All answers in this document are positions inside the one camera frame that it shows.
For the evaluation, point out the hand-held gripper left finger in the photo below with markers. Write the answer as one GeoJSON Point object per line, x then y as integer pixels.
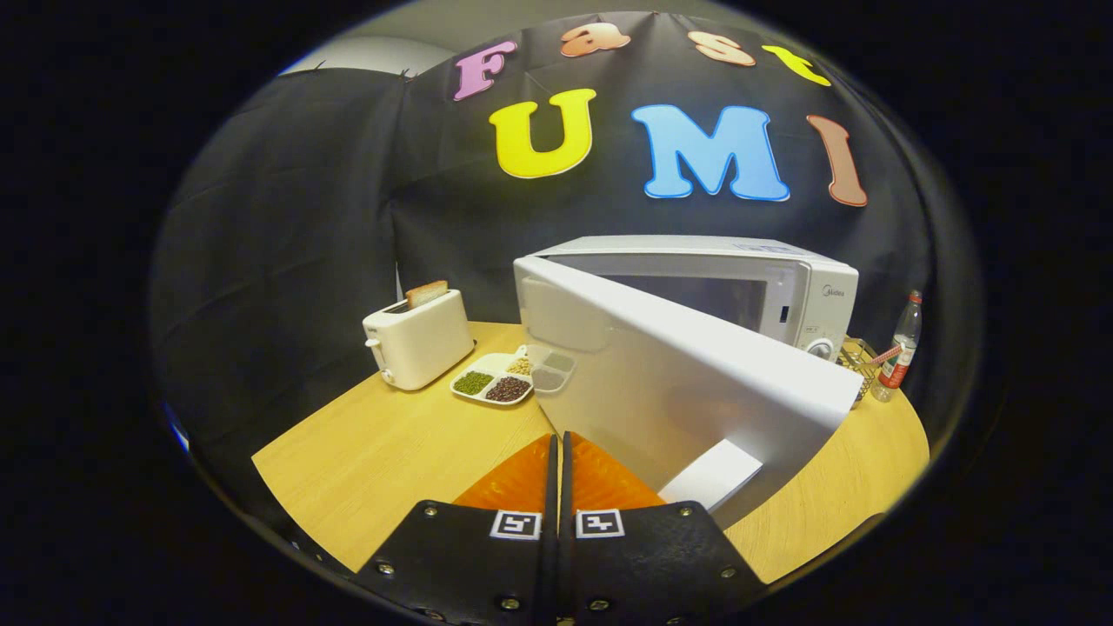
{"type": "Point", "coordinates": [469, 565]}

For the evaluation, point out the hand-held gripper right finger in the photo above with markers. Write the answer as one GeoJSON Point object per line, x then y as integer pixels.
{"type": "Point", "coordinates": [643, 565]}

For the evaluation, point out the white microwave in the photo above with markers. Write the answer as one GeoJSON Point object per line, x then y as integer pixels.
{"type": "Point", "coordinates": [678, 382]}

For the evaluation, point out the divided tray of beans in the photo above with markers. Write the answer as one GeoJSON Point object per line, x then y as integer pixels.
{"type": "Point", "coordinates": [491, 382]}

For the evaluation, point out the white toaster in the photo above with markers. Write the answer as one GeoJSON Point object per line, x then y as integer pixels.
{"type": "Point", "coordinates": [422, 343]}

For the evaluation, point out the toast slice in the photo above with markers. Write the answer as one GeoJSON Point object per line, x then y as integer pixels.
{"type": "Point", "coordinates": [426, 294]}

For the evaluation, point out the clear bottle red label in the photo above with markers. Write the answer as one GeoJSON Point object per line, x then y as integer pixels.
{"type": "Point", "coordinates": [896, 365]}

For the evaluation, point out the black backdrop cloth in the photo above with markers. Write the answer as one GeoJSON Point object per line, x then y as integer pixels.
{"type": "Point", "coordinates": [287, 243]}

